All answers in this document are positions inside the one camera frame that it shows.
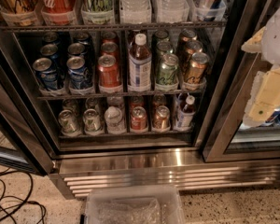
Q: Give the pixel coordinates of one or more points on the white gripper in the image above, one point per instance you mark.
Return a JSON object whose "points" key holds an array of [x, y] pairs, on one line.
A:
{"points": [[278, 37]]}

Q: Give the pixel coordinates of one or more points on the blue label tea bottle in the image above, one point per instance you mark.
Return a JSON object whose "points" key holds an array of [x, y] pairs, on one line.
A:
{"points": [[140, 60]]}

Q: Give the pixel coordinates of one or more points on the front gold can middle shelf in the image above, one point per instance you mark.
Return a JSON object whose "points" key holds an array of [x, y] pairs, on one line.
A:
{"points": [[197, 66]]}

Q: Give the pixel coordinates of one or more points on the gold can shelf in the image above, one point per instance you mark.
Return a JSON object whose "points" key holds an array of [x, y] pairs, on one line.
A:
{"points": [[190, 48], [161, 117], [197, 66]]}

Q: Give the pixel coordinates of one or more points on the right fridge glass door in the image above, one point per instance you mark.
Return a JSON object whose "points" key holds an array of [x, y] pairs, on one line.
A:
{"points": [[228, 90]]}

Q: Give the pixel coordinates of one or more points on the front green can middle shelf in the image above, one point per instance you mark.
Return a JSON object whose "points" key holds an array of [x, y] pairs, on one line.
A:
{"points": [[167, 70]]}

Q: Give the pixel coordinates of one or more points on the small tea bottle bottom shelf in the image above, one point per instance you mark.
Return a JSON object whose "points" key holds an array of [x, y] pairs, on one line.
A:
{"points": [[185, 112]]}

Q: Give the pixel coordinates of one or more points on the clear water bottle top right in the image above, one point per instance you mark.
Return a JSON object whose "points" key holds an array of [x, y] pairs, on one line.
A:
{"points": [[171, 11]]}

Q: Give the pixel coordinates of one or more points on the front gold can bottom shelf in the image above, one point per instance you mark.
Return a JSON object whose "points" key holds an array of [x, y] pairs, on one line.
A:
{"points": [[161, 117]]}

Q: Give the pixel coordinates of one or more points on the front red can bottom shelf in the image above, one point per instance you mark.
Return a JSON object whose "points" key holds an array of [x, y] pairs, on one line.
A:
{"points": [[138, 118]]}

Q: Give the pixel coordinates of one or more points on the clear water bottle top left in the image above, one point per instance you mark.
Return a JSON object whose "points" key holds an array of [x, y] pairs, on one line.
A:
{"points": [[135, 11]]}

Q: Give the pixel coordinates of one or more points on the front red can middle shelf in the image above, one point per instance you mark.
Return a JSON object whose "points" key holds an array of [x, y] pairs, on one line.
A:
{"points": [[108, 68]]}

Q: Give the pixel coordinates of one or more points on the red cola can top shelf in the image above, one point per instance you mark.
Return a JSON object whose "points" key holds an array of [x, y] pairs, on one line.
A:
{"points": [[59, 12]]}

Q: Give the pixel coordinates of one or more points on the fridge bottom vent grille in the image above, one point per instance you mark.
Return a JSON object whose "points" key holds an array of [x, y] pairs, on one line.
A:
{"points": [[191, 179]]}

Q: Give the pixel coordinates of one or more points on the open left fridge door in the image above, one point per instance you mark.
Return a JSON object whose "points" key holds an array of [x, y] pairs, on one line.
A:
{"points": [[26, 152]]}

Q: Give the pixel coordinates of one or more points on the orange can top shelf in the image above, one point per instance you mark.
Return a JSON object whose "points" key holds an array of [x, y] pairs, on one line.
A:
{"points": [[19, 12]]}

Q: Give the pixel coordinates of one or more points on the blue energy drink can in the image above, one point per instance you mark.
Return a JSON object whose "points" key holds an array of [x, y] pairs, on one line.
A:
{"points": [[206, 9]]}

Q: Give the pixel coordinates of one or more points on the clear plastic bin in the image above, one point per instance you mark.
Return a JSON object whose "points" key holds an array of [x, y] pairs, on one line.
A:
{"points": [[152, 204]]}

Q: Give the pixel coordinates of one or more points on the blue can column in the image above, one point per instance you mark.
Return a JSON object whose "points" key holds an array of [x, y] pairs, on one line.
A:
{"points": [[51, 51], [48, 74], [79, 73], [77, 49]]}

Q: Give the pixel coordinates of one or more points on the front green can bottom left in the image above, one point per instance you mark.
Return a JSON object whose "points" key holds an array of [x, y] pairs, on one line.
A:
{"points": [[69, 123]]}

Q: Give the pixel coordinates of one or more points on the middle blue can left column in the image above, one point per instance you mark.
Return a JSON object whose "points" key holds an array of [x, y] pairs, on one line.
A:
{"points": [[51, 51]]}

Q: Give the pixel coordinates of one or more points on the front blue can left column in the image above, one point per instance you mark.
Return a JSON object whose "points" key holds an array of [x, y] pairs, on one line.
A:
{"points": [[48, 74]]}

